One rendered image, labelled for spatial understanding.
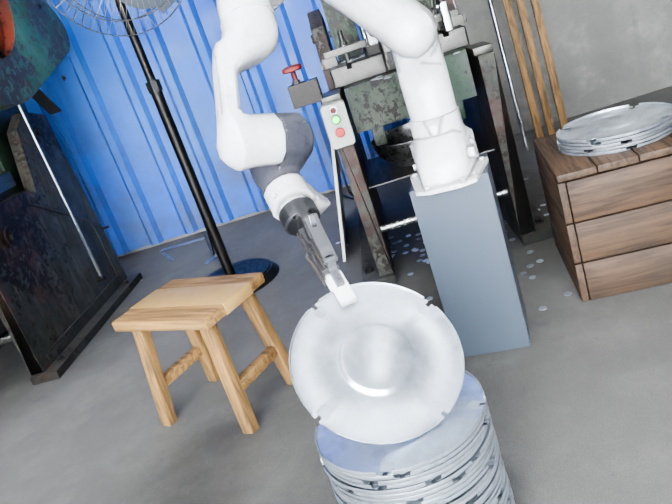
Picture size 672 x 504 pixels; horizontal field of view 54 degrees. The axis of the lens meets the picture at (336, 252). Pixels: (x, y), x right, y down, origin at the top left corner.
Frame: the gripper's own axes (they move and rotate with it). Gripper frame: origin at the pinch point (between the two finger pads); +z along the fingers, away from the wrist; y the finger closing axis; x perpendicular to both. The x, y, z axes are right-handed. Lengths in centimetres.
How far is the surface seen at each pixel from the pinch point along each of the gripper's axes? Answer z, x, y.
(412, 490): 35.1, -4.9, -1.9
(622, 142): -19, 87, -17
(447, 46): -87, 80, -33
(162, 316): -35, -31, -43
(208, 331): -25, -22, -40
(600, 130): -27, 87, -19
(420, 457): 32.1, -2.3, 1.3
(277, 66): -201, 63, -120
